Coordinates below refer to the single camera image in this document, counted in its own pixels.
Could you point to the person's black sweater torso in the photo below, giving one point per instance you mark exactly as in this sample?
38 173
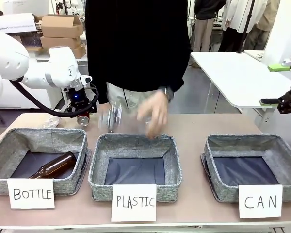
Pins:
135 43

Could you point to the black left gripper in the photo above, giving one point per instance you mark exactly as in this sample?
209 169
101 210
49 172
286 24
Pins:
78 98

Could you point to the bystander in tan jacket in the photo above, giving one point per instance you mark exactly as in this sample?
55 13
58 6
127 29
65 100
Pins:
264 26

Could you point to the red drink can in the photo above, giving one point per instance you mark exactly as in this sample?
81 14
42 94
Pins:
83 120

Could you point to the paper label PLASTIC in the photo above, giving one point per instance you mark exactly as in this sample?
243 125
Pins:
134 202

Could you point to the bystander in white coat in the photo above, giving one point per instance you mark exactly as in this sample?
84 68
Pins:
235 26

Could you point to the person's beige trousers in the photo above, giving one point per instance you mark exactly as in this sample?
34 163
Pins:
131 100

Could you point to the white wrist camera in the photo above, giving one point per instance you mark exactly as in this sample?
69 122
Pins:
86 79

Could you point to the grey basket labelled bottle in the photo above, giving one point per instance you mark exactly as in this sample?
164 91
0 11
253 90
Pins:
38 145

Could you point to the dark wristwatch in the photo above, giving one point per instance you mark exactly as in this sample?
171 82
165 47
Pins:
169 94

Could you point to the brown glass bottle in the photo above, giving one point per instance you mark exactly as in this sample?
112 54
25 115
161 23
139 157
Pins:
55 166

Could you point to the grey basket labelled can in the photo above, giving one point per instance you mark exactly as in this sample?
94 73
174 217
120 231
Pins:
252 150

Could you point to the white printed sign board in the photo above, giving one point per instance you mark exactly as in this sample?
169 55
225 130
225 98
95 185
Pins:
13 23

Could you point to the paper label CAN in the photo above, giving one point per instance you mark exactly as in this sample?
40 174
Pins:
260 201

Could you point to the white background table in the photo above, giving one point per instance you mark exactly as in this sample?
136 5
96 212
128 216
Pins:
237 77

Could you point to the clear plastic cup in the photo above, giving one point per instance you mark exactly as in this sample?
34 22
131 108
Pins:
111 117

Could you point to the grey basket labelled plastic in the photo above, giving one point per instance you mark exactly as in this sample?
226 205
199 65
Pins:
135 150

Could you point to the closed cardboard box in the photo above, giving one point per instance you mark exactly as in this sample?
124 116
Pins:
59 42

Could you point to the open cardboard box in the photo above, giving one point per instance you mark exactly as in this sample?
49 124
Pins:
61 25

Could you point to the bystander in dark top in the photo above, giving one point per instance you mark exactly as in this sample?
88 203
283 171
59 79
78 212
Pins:
206 24

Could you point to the person's left hand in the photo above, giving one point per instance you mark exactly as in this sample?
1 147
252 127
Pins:
155 111

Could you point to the small cardboard box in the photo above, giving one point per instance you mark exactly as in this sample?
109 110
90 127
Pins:
79 51

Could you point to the paper label BOTTLE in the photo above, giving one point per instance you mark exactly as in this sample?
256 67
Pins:
31 193

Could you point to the black tripod pole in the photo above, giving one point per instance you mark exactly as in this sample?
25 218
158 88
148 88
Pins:
246 26

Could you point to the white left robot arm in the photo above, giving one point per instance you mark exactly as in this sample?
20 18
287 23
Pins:
9 60

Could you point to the crumpled clear plastic wrap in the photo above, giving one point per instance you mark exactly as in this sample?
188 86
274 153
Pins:
51 121

